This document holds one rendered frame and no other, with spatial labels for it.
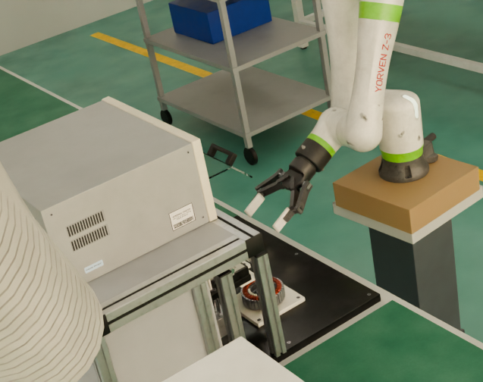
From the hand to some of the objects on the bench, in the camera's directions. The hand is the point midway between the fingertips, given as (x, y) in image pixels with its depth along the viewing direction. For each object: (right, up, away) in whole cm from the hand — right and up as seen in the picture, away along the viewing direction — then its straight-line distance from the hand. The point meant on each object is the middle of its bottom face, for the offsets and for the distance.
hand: (263, 218), depth 269 cm
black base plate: (-8, -20, -14) cm, 26 cm away
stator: (0, -20, -24) cm, 31 cm away
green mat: (+12, -47, -73) cm, 88 cm away
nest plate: (0, -21, -24) cm, 32 cm away
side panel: (-20, -45, -56) cm, 75 cm away
